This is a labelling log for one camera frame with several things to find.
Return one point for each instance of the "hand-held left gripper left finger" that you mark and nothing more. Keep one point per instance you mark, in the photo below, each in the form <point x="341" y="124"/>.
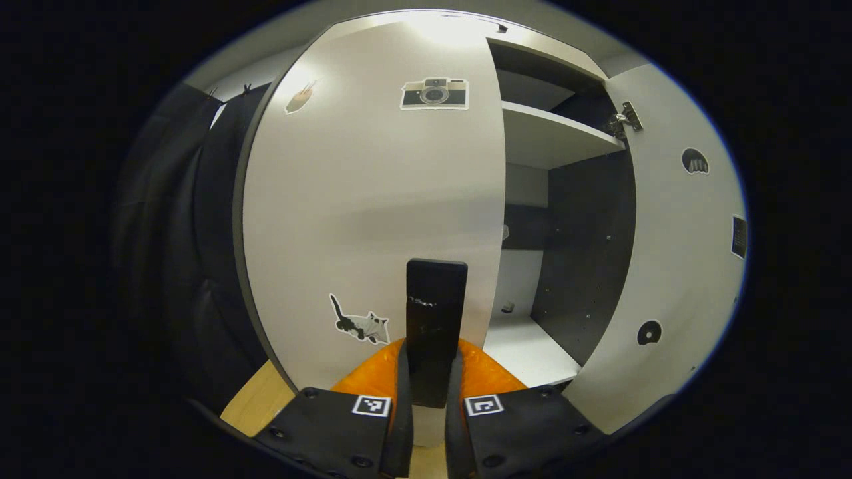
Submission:
<point x="403" y="432"/>

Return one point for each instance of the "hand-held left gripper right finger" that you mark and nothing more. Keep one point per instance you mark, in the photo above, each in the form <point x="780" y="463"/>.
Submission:
<point x="454" y="439"/>

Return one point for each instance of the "grey double-door shoe cabinet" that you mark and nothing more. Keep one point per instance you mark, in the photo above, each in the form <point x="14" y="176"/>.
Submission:
<point x="586" y="253"/>

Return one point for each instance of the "shoe cabinet door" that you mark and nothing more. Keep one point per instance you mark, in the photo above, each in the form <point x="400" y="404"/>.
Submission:
<point x="672" y="266"/>
<point x="366" y="199"/>

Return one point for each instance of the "metal door hinge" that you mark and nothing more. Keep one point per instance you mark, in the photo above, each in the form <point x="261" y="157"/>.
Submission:
<point x="626" y="120"/>

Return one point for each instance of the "beige cabinet drawer front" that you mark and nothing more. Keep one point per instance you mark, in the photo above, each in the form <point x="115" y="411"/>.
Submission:
<point x="546" y="54"/>

